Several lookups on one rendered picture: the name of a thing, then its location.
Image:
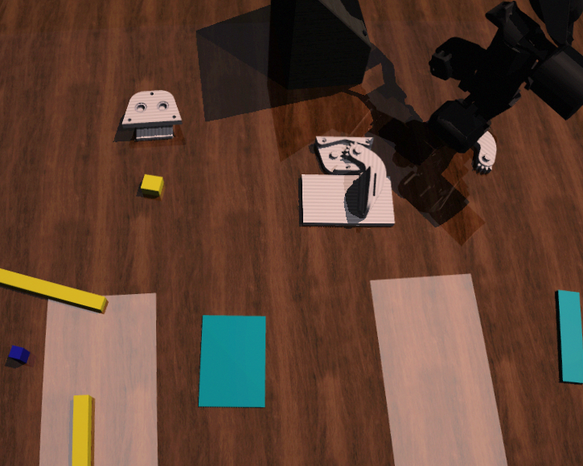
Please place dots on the pink plate with two round holes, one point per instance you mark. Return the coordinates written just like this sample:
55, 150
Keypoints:
152, 115

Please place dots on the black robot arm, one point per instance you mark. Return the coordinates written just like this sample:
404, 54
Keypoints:
518, 43

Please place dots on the yellow flat bar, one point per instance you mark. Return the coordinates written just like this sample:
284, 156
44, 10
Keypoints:
51, 290

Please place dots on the small blue cube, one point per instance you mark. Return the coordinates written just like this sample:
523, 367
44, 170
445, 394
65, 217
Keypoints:
19, 354

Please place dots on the pink rectangular plate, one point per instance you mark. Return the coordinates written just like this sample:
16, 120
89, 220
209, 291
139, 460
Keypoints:
332, 200

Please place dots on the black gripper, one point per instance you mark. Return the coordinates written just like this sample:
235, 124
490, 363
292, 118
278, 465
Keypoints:
460, 125

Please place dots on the pink trapezoid plate with holes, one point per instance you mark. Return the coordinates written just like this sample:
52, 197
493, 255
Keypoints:
331, 152

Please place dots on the teal rectangular plate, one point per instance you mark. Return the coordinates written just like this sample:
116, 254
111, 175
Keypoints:
232, 362

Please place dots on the teal rectangular block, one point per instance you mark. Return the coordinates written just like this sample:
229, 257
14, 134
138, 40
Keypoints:
570, 336

